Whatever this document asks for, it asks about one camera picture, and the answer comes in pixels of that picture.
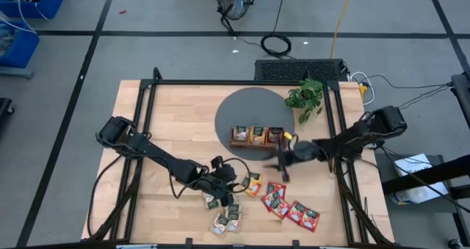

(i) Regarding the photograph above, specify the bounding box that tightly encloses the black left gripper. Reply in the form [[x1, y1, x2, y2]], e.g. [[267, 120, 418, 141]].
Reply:
[[198, 155, 239, 208]]

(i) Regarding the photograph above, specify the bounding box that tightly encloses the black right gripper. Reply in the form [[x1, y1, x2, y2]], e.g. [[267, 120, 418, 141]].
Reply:
[[262, 134, 321, 184]]

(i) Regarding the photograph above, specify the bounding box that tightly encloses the wooden three-compartment box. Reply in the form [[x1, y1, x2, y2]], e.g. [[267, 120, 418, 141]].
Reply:
[[229, 126, 287, 151]]

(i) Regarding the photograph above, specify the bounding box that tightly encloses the round grey placemat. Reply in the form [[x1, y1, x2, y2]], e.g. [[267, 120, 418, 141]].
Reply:
[[214, 86, 296, 162]]

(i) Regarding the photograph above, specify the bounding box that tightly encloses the small green plant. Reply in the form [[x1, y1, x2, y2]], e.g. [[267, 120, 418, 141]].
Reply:
[[284, 78, 325, 124]]

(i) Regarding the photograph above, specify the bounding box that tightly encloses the black vented computer case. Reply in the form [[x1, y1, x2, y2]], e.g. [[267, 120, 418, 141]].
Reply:
[[253, 58, 349, 83]]

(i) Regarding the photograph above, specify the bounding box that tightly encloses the white paper sheet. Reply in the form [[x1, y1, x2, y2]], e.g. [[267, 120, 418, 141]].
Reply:
[[392, 153, 433, 177]]

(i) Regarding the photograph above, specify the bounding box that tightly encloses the black metal stand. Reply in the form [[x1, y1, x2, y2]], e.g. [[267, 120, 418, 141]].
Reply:
[[380, 155, 470, 249]]

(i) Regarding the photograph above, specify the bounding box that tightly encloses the black floor fan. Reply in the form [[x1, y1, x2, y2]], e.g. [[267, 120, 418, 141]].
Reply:
[[214, 0, 257, 36]]

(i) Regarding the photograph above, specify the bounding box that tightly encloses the black object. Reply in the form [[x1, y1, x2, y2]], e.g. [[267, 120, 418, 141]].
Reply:
[[0, 97, 15, 118]]

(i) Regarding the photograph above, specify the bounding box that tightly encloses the blue plastic bin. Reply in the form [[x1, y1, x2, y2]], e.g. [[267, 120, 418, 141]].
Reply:
[[0, 0, 67, 21], [0, 20, 41, 70]]

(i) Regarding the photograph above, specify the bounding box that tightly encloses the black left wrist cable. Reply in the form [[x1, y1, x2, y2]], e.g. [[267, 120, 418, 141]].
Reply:
[[216, 156, 253, 195]]

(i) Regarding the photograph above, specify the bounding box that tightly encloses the coiled black cable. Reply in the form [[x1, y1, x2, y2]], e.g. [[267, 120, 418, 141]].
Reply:
[[259, 0, 294, 59]]

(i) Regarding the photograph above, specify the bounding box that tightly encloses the white looped cable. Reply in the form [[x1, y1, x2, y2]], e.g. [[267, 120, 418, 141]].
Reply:
[[350, 71, 376, 107]]

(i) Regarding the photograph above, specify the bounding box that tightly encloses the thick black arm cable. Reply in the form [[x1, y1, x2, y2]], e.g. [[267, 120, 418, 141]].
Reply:
[[86, 155, 124, 239]]

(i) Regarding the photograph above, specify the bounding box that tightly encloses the thin black cable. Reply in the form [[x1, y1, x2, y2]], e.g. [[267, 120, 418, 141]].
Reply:
[[361, 73, 453, 112]]

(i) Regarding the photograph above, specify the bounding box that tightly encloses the yellow floor cable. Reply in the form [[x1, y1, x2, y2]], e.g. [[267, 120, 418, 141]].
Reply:
[[329, 0, 357, 59]]

